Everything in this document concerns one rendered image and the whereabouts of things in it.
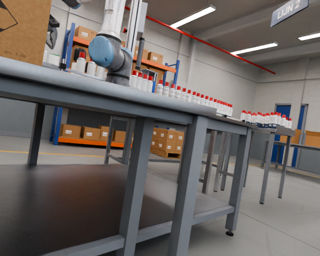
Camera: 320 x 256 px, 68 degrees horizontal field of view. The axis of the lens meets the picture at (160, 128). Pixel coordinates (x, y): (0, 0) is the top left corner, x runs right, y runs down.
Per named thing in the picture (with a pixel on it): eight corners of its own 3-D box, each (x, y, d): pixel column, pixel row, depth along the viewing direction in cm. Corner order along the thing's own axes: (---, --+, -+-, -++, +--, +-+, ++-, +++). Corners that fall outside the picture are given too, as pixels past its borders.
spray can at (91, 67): (90, 90, 150) (95, 58, 150) (94, 90, 147) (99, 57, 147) (82, 88, 147) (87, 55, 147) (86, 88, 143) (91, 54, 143)
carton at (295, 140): (275, 140, 617) (278, 126, 616) (286, 142, 640) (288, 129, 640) (290, 142, 581) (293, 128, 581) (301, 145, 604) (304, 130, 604)
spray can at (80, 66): (79, 87, 145) (84, 54, 145) (83, 87, 142) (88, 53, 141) (71, 85, 142) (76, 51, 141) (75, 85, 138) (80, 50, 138)
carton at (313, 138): (300, 144, 565) (302, 129, 565) (310, 146, 588) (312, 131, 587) (320, 147, 528) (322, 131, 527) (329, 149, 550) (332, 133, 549)
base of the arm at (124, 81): (120, 97, 131) (123, 80, 131) (135, 98, 119) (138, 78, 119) (95, 92, 121) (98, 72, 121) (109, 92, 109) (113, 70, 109)
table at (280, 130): (241, 185, 362) (251, 126, 361) (284, 198, 318) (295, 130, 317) (217, 189, 311) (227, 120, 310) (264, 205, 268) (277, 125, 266)
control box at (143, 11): (140, 41, 165) (145, 14, 165) (143, 32, 148) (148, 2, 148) (126, 38, 163) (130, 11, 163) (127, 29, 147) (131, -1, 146)
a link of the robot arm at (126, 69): (133, 80, 124) (137, 54, 124) (122, 73, 111) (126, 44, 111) (114, 77, 128) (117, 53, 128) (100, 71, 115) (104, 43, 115)
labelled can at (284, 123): (252, 129, 358) (254, 116, 358) (293, 134, 318) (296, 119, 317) (238, 126, 326) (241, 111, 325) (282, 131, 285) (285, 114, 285)
